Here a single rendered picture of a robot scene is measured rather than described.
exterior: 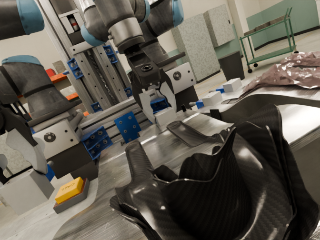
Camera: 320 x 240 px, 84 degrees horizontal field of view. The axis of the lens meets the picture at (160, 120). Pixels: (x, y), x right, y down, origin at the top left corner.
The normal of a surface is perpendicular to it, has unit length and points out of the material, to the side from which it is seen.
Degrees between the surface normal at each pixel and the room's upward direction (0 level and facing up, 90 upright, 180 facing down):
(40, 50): 90
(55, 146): 90
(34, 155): 90
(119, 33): 90
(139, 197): 25
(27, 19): 125
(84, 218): 10
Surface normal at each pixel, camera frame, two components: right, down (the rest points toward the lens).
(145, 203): -0.14, -0.70
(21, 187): 0.25, 0.17
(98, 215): -0.42, -0.89
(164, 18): -0.13, 0.76
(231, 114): -0.76, 0.48
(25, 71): 0.58, -0.02
